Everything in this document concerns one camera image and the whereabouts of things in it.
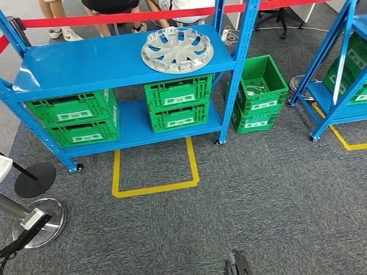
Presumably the grey plastic wheel hubcap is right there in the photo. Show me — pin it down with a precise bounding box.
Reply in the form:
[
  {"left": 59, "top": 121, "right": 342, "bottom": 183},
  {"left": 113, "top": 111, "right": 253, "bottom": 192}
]
[{"left": 140, "top": 26, "right": 214, "bottom": 74}]

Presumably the black top stanchion post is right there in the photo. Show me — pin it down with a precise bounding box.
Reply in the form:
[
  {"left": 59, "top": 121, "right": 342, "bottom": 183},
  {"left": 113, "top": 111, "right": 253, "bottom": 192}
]
[{"left": 5, "top": 15, "right": 32, "bottom": 49}]

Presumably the blue metal shelf rack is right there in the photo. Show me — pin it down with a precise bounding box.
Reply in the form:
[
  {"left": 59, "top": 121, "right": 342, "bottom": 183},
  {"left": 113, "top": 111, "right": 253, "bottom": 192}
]
[
  {"left": 0, "top": 0, "right": 260, "bottom": 174},
  {"left": 286, "top": 0, "right": 367, "bottom": 143}
]

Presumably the black base stanchion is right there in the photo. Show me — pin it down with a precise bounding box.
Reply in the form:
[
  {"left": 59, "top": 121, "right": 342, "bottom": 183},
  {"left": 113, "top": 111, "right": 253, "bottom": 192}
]
[{"left": 0, "top": 151, "right": 57, "bottom": 199}]

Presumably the red barrier belt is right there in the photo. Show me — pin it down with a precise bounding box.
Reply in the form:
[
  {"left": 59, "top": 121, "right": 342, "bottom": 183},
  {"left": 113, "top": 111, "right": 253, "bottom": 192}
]
[
  {"left": 0, "top": 34, "right": 11, "bottom": 55},
  {"left": 21, "top": 0, "right": 330, "bottom": 30}
]

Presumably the white power strip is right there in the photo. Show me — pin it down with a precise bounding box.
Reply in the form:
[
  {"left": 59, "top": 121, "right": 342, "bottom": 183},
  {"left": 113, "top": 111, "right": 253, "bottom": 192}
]
[{"left": 220, "top": 28, "right": 240, "bottom": 48}]

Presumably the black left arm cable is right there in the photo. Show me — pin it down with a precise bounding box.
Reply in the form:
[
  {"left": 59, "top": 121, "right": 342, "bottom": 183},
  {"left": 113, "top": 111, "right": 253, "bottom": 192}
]
[{"left": 0, "top": 252, "right": 17, "bottom": 275}]

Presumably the black office chair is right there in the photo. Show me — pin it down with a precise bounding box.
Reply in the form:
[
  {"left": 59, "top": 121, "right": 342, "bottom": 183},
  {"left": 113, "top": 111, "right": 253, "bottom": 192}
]
[{"left": 254, "top": 6, "right": 305, "bottom": 40}]

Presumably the green plastic crate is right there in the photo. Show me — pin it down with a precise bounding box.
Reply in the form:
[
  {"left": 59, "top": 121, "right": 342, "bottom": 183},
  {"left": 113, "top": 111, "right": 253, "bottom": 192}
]
[
  {"left": 45, "top": 117, "right": 120, "bottom": 149},
  {"left": 143, "top": 74, "right": 214, "bottom": 113},
  {"left": 149, "top": 100, "right": 211, "bottom": 134},
  {"left": 24, "top": 89, "right": 119, "bottom": 128},
  {"left": 236, "top": 54, "right": 289, "bottom": 117},
  {"left": 337, "top": 32, "right": 367, "bottom": 83},
  {"left": 230, "top": 100, "right": 279, "bottom": 135},
  {"left": 322, "top": 57, "right": 367, "bottom": 106}
]

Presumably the person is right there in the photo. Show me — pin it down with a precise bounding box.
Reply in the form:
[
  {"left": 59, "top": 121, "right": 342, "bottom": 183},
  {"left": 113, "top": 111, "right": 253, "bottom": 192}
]
[
  {"left": 82, "top": 0, "right": 147, "bottom": 38},
  {"left": 39, "top": 0, "right": 85, "bottom": 42},
  {"left": 144, "top": 0, "right": 216, "bottom": 28}
]

